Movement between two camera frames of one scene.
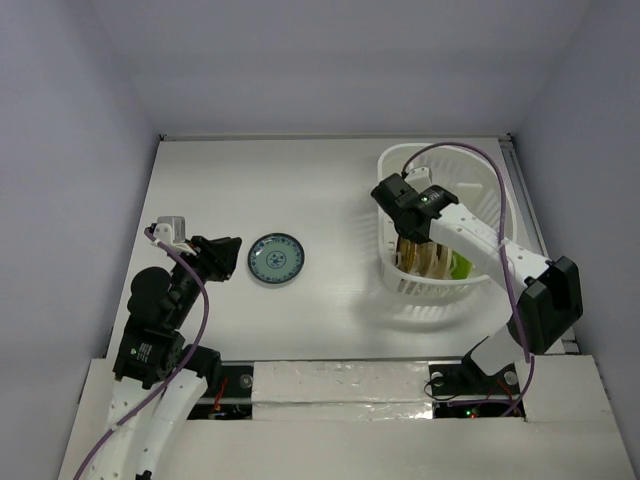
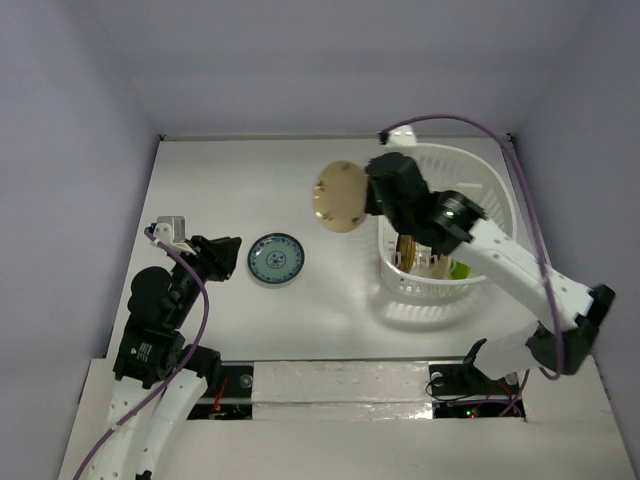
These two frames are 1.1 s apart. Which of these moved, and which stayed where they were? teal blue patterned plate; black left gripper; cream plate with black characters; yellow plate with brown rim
Moved: cream plate with black characters
Stayed: teal blue patterned plate; black left gripper; yellow plate with brown rim
